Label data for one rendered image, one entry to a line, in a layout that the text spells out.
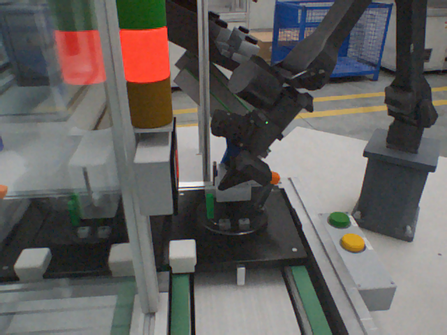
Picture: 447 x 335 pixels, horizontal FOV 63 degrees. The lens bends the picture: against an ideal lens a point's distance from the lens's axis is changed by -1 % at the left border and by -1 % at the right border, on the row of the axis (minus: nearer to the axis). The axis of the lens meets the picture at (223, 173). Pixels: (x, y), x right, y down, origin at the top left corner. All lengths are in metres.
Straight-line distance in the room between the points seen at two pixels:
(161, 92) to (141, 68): 0.03
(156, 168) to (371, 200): 0.63
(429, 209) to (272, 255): 0.55
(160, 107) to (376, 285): 0.45
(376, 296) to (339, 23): 0.45
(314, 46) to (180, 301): 0.46
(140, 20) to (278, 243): 0.46
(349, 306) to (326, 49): 0.40
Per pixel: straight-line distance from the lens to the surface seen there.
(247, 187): 0.68
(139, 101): 0.40
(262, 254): 0.67
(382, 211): 0.93
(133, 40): 0.38
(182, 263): 0.64
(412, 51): 0.79
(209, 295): 0.67
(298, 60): 0.63
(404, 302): 0.81
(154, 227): 0.73
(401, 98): 0.83
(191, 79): 0.85
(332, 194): 1.06
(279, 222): 0.74
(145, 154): 0.40
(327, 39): 0.64
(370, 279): 0.68
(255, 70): 0.57
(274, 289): 0.68
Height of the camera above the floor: 1.42
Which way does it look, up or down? 30 degrees down
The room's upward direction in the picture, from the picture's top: straight up
